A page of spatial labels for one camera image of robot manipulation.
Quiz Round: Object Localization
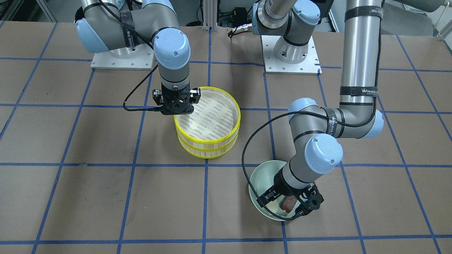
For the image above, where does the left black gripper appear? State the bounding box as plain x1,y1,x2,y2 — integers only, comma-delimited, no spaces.
256,183,324,221

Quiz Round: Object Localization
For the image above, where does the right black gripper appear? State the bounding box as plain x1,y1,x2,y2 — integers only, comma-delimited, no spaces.
152,85,201,115

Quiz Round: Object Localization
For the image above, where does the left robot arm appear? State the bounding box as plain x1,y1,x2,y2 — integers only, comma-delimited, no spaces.
242,0,385,221

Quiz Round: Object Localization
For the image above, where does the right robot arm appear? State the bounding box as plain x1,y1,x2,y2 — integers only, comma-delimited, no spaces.
76,0,201,115

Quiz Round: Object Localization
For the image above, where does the brown bun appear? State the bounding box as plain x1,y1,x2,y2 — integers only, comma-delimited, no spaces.
280,196,298,213

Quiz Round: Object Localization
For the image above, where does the green plate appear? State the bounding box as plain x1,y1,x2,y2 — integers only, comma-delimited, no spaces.
249,160,295,221

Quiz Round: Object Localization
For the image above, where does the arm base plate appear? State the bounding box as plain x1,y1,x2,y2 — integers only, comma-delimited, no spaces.
90,44,154,70
261,35,322,75

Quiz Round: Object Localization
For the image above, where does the aluminium frame post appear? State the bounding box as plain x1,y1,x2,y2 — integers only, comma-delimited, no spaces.
202,0,219,33

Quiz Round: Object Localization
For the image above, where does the black braided cable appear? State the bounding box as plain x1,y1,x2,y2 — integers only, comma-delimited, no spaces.
242,0,383,219

